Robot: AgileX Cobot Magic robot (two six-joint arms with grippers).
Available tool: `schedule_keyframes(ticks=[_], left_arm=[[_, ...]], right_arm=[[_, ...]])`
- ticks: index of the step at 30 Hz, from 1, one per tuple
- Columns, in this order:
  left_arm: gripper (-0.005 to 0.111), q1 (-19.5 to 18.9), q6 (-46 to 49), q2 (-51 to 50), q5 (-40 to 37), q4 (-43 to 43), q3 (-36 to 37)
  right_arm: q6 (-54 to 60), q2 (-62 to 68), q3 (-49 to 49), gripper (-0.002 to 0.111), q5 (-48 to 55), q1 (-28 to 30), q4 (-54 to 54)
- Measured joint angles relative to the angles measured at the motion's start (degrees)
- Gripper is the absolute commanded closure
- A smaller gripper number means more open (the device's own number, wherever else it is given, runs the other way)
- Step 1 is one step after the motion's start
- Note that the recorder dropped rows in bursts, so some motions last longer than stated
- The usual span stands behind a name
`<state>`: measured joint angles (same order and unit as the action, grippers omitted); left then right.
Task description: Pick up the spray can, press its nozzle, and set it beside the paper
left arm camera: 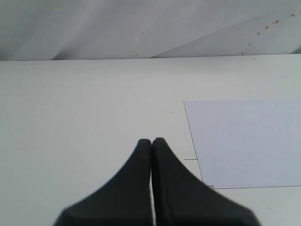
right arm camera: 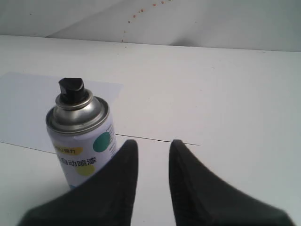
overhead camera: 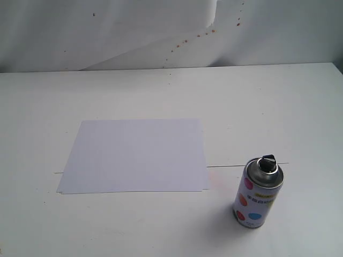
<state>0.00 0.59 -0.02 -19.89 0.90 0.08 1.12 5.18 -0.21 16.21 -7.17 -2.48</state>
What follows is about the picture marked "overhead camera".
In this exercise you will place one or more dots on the white backdrop paper sheet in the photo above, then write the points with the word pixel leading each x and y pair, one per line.
pixel 40 36

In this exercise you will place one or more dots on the white spray paint can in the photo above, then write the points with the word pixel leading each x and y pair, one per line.
pixel 261 181

